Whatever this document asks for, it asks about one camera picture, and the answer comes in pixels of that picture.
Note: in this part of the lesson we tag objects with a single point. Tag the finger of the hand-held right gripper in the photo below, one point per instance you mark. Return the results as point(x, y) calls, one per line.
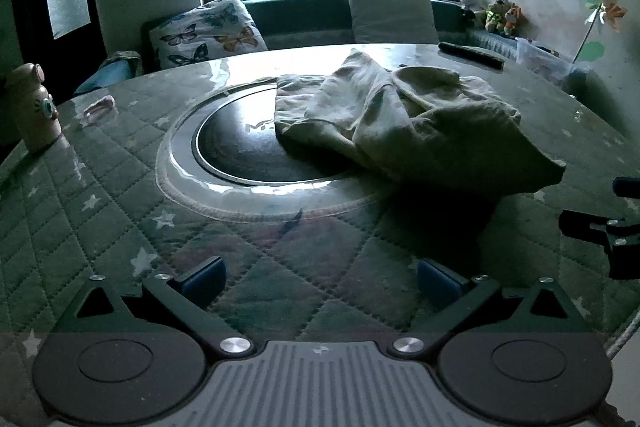
point(627, 187)
point(580, 224)

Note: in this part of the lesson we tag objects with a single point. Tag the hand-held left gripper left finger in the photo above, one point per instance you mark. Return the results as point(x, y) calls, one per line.
point(204, 281)

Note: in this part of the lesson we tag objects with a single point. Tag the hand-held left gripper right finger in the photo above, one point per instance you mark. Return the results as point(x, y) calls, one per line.
point(439, 283)

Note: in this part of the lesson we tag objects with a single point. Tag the pale dotted baby garment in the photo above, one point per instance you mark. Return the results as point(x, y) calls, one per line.
point(410, 127)

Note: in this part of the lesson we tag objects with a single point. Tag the black round hotplate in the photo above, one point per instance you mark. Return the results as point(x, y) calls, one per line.
point(235, 147)

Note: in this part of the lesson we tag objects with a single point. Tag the clear plastic storage box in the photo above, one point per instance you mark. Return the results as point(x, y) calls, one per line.
point(542, 59)

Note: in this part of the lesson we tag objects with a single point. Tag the colourful pinwheel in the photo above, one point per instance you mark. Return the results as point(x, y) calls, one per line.
point(607, 7)

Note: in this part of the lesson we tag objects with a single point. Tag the orange plush toy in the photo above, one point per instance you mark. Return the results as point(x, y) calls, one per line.
point(514, 22)

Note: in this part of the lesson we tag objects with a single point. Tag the small pink object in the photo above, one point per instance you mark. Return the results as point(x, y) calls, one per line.
point(99, 109)

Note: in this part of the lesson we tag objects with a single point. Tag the black remote control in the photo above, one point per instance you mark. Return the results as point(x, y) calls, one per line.
point(470, 54)

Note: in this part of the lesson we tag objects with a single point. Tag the brown plush toys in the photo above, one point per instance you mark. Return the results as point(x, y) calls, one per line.
point(496, 14)

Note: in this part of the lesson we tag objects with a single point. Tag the blue cloth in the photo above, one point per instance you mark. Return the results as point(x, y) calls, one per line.
point(107, 74)

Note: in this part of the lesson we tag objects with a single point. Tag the pink cat face bottle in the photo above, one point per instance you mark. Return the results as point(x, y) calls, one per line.
point(32, 112)

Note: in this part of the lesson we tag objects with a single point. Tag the cow plush toy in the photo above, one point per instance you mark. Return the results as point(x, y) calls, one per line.
point(472, 2)

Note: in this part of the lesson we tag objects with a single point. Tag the butterfly print cushion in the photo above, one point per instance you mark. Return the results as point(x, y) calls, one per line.
point(205, 32)

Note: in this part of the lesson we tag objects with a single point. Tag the plain white cushion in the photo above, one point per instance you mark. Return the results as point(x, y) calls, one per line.
point(392, 14)

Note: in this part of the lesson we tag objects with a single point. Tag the teal sofa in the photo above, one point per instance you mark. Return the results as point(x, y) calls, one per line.
point(300, 19)

